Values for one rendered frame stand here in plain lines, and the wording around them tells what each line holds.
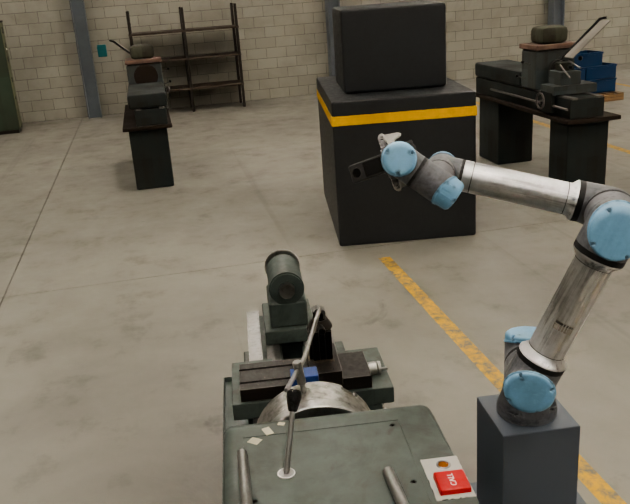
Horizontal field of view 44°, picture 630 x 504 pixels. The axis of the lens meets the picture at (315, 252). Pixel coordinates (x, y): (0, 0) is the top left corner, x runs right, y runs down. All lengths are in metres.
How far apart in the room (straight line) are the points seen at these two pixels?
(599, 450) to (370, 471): 2.50
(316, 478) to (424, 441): 0.25
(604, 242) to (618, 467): 2.31
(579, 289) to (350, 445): 0.60
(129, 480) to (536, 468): 2.33
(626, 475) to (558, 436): 1.82
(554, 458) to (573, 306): 0.47
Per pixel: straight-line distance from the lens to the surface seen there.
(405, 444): 1.69
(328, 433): 1.73
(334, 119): 6.41
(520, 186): 1.84
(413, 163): 1.69
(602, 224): 1.71
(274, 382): 2.55
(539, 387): 1.85
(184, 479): 3.87
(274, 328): 3.04
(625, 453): 4.02
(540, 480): 2.12
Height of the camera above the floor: 2.19
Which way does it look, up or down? 19 degrees down
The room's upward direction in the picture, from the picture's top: 4 degrees counter-clockwise
